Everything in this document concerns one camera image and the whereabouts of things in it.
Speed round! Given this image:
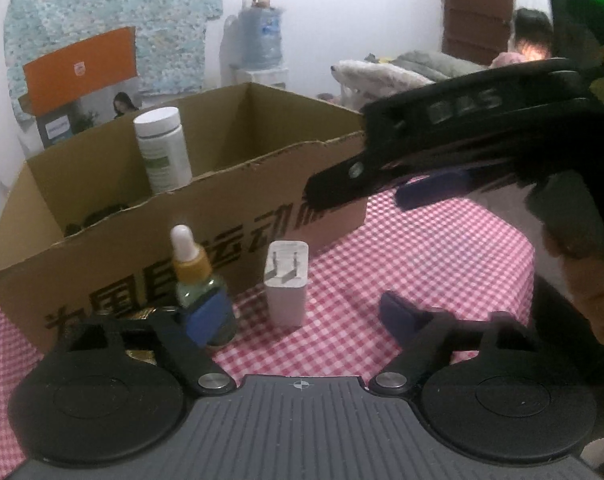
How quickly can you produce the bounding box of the brown door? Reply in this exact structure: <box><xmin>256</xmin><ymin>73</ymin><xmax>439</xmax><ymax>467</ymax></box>
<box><xmin>442</xmin><ymin>0</ymin><xmax>517</xmax><ymax>68</ymax></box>

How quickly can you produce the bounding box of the blue water jug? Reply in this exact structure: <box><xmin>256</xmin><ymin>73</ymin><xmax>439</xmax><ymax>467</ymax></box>
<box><xmin>237</xmin><ymin>5</ymin><xmax>285</xmax><ymax>71</ymax></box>

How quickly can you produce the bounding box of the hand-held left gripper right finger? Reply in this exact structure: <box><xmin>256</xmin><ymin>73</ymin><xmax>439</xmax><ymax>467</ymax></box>
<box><xmin>369</xmin><ymin>290</ymin><xmax>545</xmax><ymax>396</ymax></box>

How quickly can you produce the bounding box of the red checked tablecloth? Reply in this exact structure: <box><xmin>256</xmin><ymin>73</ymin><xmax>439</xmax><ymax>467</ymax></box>
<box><xmin>0</xmin><ymin>170</ymin><xmax>537</xmax><ymax>480</ymax></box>

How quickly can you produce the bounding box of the floral wall cloth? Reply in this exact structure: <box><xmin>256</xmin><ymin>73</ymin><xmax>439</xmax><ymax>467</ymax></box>
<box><xmin>4</xmin><ymin>0</ymin><xmax>223</xmax><ymax>121</ymax></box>

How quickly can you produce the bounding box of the orange and black product box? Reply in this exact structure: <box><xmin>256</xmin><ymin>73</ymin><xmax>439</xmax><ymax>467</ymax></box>
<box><xmin>18</xmin><ymin>26</ymin><xmax>143</xmax><ymax>150</ymax></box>

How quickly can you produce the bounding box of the brown cardboard box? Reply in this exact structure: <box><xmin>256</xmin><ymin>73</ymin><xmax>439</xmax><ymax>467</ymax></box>
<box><xmin>0</xmin><ymin>82</ymin><xmax>370</xmax><ymax>361</ymax></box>

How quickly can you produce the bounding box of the grey blanket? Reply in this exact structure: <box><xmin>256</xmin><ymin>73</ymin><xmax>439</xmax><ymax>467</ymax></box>
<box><xmin>389</xmin><ymin>50</ymin><xmax>487</xmax><ymax>83</ymax></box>

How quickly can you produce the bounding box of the person's right hand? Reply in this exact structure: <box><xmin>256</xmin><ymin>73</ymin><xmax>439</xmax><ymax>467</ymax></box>
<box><xmin>542</xmin><ymin>217</ymin><xmax>604</xmax><ymax>348</ymax></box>

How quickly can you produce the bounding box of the white plug charger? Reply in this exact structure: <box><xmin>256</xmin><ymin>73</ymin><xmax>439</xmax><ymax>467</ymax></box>
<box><xmin>263</xmin><ymin>240</ymin><xmax>310</xmax><ymax>330</ymax></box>

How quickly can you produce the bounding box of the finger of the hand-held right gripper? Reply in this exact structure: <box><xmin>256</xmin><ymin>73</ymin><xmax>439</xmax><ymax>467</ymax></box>
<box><xmin>395</xmin><ymin>169</ymin><xmax>476</xmax><ymax>212</ymax></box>
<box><xmin>304</xmin><ymin>152</ymin><xmax>417</xmax><ymax>209</ymax></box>

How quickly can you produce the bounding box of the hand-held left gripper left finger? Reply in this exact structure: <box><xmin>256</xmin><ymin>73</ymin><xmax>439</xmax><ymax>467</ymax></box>
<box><xmin>57</xmin><ymin>290</ymin><xmax>235</xmax><ymax>396</ymax></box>

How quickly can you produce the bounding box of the green dropper bottle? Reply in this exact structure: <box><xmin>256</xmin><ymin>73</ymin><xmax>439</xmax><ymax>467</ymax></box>
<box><xmin>169</xmin><ymin>224</ymin><xmax>237</xmax><ymax>348</ymax></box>

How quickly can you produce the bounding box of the white pill bottle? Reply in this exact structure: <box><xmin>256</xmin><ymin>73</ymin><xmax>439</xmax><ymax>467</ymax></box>
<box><xmin>133</xmin><ymin>107</ymin><xmax>193</xmax><ymax>196</ymax></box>

